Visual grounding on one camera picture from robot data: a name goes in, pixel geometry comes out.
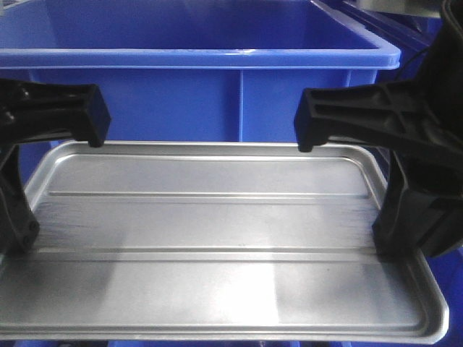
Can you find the blue bin lower right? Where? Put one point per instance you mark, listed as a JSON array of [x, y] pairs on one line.
[[448, 289]]

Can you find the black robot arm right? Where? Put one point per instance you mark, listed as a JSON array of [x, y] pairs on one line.
[[440, 73]]

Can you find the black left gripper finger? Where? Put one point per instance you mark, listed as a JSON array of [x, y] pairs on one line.
[[36, 112], [19, 226]]

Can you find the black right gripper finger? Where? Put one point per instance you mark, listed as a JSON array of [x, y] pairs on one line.
[[395, 115], [422, 209]]

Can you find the small silver ribbed tray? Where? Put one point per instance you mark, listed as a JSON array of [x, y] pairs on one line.
[[213, 241]]

